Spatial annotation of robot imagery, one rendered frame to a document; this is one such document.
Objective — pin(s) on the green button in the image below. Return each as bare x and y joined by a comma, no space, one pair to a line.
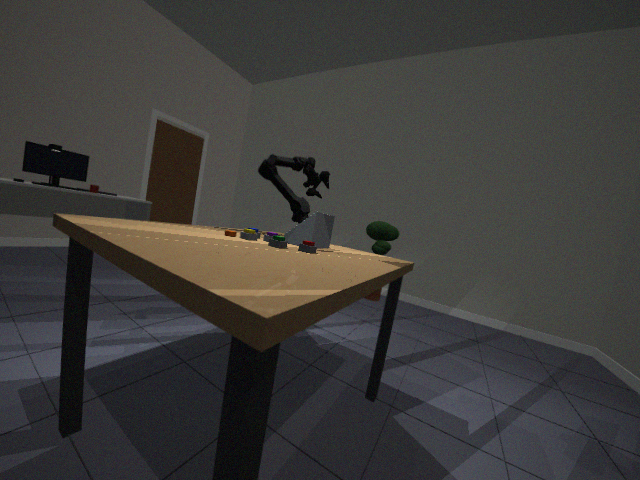
278,242

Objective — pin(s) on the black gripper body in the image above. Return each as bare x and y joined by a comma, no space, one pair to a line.
315,180

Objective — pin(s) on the yellow button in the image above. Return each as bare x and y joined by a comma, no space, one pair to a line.
248,234

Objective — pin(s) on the red button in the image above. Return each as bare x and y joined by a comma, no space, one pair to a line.
307,247

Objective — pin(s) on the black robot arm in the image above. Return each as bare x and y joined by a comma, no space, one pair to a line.
268,170

